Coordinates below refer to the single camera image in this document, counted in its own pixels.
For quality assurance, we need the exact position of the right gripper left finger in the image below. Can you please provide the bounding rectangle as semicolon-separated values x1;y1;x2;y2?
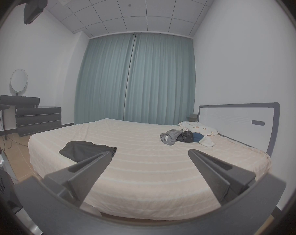
43;151;113;208

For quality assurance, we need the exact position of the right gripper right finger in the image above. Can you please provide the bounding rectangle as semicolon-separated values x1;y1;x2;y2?
188;149;256;203

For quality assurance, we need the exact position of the black T-shirt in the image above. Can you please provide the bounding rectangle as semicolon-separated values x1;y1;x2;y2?
58;141;117;163

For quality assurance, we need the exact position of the bed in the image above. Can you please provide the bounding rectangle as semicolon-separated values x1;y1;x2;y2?
28;102;280;221

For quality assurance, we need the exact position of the black dressing table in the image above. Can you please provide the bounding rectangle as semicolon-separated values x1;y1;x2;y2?
0;95;40;141

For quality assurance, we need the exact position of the round white mirror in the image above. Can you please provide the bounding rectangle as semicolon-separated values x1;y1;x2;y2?
10;69;28;96

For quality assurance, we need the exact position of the blue and white garment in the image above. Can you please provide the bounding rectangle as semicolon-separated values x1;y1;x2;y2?
192;132;215;148

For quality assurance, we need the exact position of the black shiny garment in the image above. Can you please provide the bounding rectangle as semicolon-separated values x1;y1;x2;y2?
176;131;194;143

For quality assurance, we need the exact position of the white printed pillow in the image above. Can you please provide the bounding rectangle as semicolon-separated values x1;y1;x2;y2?
177;121;219;135

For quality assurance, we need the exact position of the grey knit garment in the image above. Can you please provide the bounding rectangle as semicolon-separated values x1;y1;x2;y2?
160;129;184;146

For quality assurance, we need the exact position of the blue-green curtain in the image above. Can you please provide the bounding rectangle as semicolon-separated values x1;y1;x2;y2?
74;32;196;126

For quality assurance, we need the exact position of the black cable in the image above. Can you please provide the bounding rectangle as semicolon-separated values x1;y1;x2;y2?
2;121;29;149

